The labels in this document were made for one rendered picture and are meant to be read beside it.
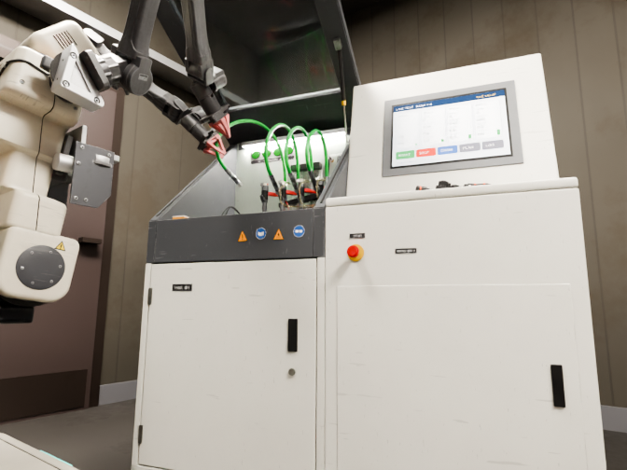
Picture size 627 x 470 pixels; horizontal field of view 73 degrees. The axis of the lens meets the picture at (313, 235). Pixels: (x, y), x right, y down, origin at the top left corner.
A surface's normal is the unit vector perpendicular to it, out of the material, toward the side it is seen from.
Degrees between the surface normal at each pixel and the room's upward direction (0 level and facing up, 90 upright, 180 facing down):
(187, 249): 90
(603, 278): 90
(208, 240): 90
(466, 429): 90
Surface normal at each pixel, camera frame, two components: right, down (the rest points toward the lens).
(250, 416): -0.35, -0.15
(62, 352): 0.81, -0.09
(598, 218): -0.59, -0.14
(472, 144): -0.34, -0.39
